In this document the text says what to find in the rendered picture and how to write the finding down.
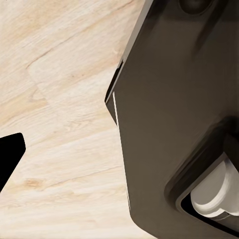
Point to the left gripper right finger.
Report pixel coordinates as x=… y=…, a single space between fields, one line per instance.
x=231 y=148

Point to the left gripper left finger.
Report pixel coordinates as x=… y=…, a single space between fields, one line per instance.
x=12 y=148

